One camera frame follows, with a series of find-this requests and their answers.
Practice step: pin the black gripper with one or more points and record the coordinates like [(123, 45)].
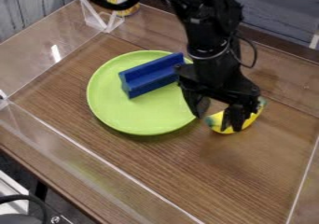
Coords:
[(214, 77)]

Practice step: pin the yellow toy banana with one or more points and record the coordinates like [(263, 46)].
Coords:
[(215, 120)]

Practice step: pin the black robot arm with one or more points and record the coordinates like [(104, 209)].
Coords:
[(210, 22)]

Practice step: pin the green round plate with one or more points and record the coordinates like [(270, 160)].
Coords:
[(155, 113)]

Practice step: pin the blue plastic block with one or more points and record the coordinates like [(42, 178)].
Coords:
[(151, 76)]

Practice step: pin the clear acrylic tray wall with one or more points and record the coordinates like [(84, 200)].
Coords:
[(187, 177)]

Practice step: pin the clear acrylic corner bracket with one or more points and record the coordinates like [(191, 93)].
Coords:
[(100, 20)]

